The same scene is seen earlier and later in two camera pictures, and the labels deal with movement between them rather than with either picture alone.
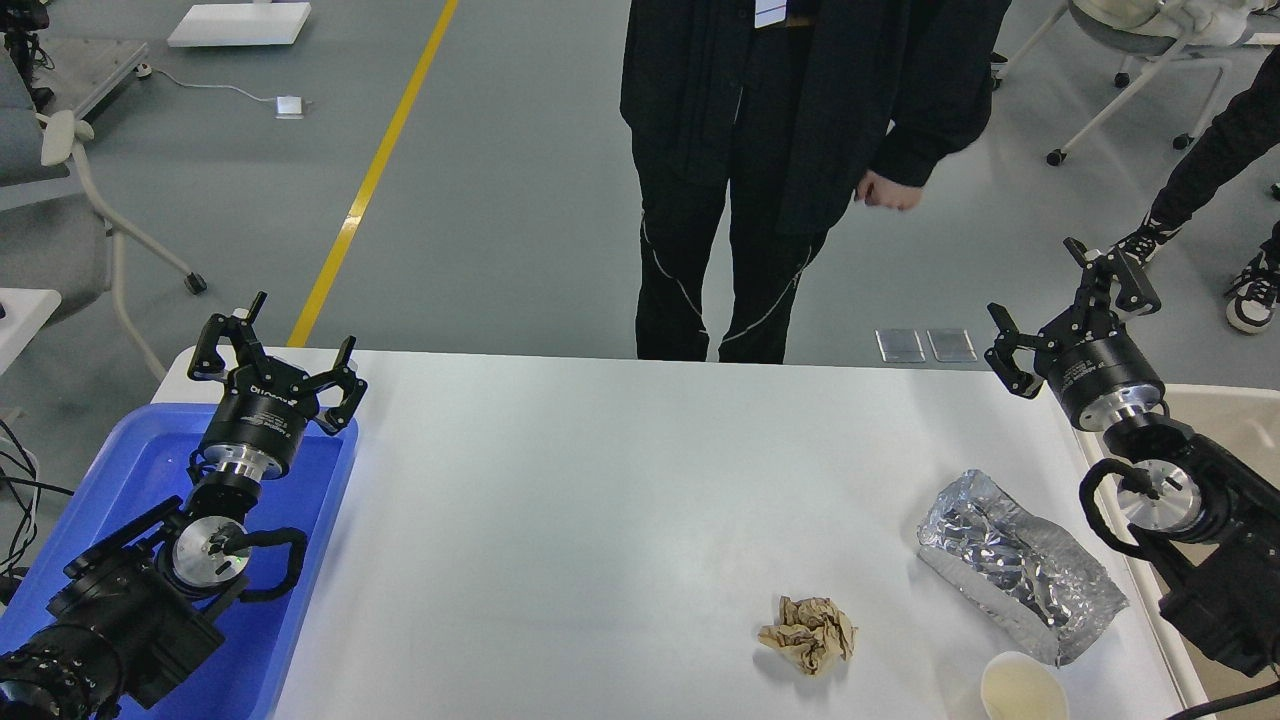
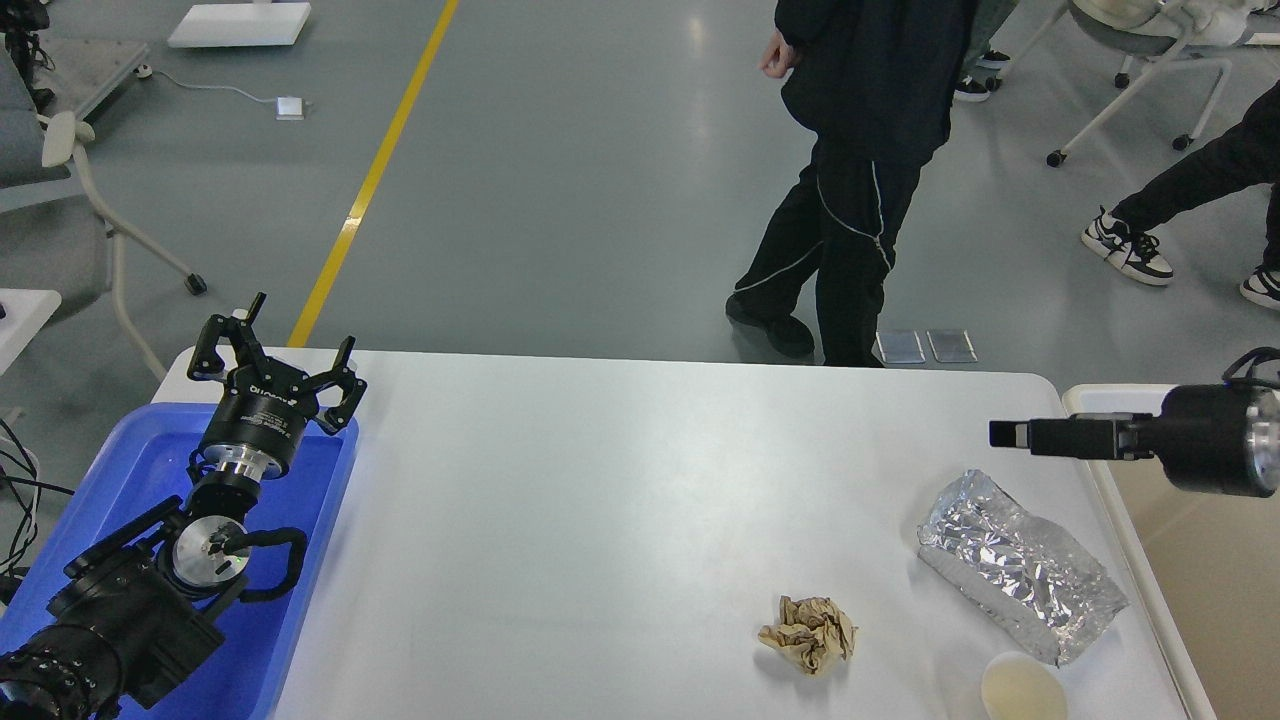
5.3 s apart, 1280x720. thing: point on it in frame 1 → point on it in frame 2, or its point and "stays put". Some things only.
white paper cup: (1015, 686) stays put
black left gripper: (262, 420) stays put
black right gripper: (1096, 370) → (1218, 439)
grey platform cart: (86, 70) stays put
